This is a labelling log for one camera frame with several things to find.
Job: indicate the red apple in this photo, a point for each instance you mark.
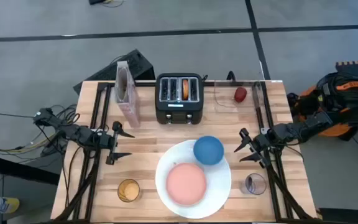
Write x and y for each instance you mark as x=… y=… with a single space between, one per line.
x=240 y=95

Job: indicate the black ribbed equipment case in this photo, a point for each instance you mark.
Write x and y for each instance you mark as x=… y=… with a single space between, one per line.
x=135 y=63

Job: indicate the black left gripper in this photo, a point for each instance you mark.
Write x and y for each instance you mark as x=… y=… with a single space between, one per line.
x=106 y=140

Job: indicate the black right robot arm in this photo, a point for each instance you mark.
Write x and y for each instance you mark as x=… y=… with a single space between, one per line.
x=300 y=129

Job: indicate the clear drinking glass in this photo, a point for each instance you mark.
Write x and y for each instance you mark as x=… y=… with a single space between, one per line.
x=255 y=184

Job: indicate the blue bowl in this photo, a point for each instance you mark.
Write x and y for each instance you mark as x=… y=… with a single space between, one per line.
x=208 y=150

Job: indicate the orange and black bag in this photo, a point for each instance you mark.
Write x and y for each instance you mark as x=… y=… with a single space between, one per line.
x=346 y=93

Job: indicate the pink plate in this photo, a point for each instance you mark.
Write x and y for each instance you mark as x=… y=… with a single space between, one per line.
x=186 y=184

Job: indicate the black clamp knob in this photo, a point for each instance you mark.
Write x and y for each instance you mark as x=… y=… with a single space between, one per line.
x=231 y=75

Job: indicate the clear plastic container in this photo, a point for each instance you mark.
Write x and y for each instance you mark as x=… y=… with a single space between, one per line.
x=225 y=96

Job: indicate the toasted bagel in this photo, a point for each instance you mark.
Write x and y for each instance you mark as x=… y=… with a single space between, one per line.
x=185 y=89

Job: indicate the white round woven placemat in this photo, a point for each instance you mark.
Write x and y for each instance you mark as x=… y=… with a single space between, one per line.
x=216 y=193

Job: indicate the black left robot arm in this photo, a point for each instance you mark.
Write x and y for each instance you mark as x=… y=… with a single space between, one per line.
x=79 y=133

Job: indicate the black floor bar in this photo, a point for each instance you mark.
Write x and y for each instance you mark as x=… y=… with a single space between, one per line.
x=20 y=169

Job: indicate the black four-slot toaster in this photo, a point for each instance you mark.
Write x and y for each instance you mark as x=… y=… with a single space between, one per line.
x=179 y=112

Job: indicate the pink cereal box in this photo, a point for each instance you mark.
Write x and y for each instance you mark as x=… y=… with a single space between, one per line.
x=129 y=105

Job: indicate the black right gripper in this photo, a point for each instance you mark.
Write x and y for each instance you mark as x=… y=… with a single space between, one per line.
x=261 y=142

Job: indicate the person's yellow shoe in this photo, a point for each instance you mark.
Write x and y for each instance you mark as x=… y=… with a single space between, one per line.
x=9 y=205

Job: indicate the amber drinking glass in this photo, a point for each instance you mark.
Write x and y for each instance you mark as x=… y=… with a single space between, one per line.
x=128 y=190

